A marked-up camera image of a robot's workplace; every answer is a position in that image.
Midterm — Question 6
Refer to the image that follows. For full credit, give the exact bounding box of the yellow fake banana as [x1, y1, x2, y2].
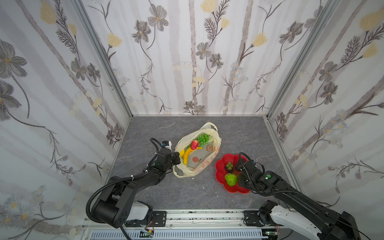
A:
[183, 147, 202, 165]

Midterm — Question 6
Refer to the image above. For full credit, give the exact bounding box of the red fake strawberry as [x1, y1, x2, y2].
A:
[190, 140, 200, 150]

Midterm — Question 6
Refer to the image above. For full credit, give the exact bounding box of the aluminium frame post right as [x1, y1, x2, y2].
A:
[265, 0, 340, 120]

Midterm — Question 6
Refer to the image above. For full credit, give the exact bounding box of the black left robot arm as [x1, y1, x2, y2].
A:
[86, 148, 181, 229]

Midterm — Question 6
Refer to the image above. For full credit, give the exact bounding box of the dark purple fake mangosteen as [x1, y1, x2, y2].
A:
[225, 162, 235, 173]

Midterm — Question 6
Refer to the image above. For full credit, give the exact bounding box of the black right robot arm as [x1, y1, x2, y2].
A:
[236, 155, 361, 240]

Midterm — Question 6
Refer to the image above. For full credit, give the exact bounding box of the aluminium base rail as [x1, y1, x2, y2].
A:
[80, 209, 334, 240]

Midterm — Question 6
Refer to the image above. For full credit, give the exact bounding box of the bright green bumpy fake fruit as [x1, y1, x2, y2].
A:
[225, 173, 238, 187]

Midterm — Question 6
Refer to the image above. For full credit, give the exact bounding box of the pale yellow printed plastic bag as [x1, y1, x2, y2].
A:
[173, 122, 222, 178]

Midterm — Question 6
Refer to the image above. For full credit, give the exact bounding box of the red flower-shaped plastic plate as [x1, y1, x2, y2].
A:
[215, 154, 251, 194]

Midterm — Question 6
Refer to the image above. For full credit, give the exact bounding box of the green fake grape bunch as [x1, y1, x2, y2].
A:
[196, 133, 211, 147]

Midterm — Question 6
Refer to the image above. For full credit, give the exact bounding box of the aluminium frame post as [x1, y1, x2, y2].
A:
[71, 0, 134, 119]
[265, 0, 340, 120]

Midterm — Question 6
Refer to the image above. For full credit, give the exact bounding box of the aluminium frame post left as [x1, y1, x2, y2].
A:
[71, 0, 134, 119]

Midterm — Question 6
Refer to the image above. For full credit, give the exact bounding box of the black corrugated cable conduit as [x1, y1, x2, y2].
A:
[85, 175, 148, 240]

